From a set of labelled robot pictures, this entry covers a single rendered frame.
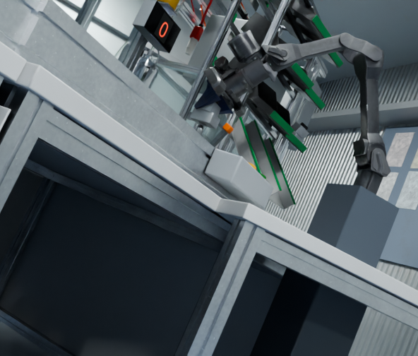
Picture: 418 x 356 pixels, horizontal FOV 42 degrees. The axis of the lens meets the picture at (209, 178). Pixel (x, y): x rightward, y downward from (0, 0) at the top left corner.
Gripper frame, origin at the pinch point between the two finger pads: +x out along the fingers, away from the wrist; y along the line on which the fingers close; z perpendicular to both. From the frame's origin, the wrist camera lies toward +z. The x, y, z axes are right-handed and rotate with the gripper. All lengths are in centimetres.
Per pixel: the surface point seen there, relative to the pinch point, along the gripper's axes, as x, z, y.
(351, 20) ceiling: -95, 183, -274
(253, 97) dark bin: -9.5, 8.4, -21.6
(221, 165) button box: 1.2, -28.3, 19.3
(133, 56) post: 7.9, 10.6, 19.3
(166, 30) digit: -2.1, 12.9, 17.9
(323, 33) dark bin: -37.4, 17.4, -27.6
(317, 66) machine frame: -42, 96, -165
